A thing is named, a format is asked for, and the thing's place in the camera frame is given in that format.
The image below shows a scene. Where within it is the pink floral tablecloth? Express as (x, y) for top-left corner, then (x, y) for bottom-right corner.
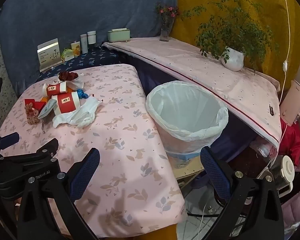
(0, 64), (187, 240)

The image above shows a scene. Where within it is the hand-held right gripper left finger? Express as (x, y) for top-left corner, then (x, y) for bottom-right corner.
(17, 148), (101, 240)

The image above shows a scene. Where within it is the small red paper cup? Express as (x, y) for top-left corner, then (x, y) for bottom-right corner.
(42, 81), (68, 97)

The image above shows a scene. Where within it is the pink quilted cloth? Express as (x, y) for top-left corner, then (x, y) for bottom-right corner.
(281, 186), (300, 232)

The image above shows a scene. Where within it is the small red box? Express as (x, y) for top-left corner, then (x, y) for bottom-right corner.
(24, 98), (44, 112)

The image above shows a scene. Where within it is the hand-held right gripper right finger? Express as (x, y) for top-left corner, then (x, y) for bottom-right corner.
(200, 147), (285, 240)

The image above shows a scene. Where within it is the pink white appliance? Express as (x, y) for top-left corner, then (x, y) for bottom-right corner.
(280, 80), (300, 125)

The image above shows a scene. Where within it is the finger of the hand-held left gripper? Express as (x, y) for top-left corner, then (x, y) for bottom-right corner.
(0, 132), (20, 152)
(26, 138), (59, 161)

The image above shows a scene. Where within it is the glass vase with pink flowers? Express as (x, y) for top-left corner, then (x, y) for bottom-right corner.
(154, 2), (181, 42)

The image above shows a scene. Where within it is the wooden stand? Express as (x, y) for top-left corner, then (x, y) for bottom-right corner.
(174, 155), (206, 182)

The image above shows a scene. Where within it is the white card box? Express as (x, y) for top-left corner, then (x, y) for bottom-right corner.
(37, 38), (62, 72)

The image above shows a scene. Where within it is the dark purple cloth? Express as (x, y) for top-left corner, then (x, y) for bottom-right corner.
(120, 54), (262, 162)

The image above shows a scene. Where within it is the blue-grey hanging blanket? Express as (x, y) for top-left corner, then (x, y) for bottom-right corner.
(0, 0), (179, 98)

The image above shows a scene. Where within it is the white round appliance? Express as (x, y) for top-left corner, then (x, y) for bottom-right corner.
(272, 155), (295, 198)

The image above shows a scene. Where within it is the green plant in white pot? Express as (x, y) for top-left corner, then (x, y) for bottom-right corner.
(181, 0), (280, 72)

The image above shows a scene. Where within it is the white jar with cap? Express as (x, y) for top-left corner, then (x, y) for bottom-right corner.
(87, 31), (97, 46)

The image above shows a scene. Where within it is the pink trash bin white liner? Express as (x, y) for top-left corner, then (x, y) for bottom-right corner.
(145, 80), (229, 161)

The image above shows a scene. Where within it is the yellow printed can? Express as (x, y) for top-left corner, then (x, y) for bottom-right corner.
(70, 41), (81, 57)

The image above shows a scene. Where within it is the white cable with switch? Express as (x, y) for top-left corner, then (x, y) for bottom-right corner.
(277, 0), (292, 135)

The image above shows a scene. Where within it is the brown bear toy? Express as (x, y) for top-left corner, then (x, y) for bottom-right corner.
(25, 104), (40, 125)

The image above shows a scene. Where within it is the red garment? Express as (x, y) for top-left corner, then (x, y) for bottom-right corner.
(279, 119), (300, 167)

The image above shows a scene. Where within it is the pale pink speckled cloth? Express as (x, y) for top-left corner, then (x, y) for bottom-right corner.
(101, 37), (283, 150)

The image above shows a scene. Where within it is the slim white bottle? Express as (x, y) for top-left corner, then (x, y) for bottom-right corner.
(80, 34), (88, 54)

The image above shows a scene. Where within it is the small green packet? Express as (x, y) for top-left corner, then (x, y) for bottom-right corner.
(61, 48), (74, 62)

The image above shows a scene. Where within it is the navy floral cloth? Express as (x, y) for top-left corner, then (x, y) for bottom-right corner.
(37, 45), (120, 82)

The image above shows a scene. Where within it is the orange plastic bag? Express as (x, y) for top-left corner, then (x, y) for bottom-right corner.
(39, 86), (77, 105)

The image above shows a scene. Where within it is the dark red velvet scrunchie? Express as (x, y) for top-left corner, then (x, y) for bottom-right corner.
(58, 71), (79, 82)

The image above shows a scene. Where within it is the large red paper cup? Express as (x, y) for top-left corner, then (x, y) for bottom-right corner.
(51, 91), (80, 113)

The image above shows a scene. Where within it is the pale green tissue box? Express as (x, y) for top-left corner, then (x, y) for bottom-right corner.
(107, 27), (131, 42)

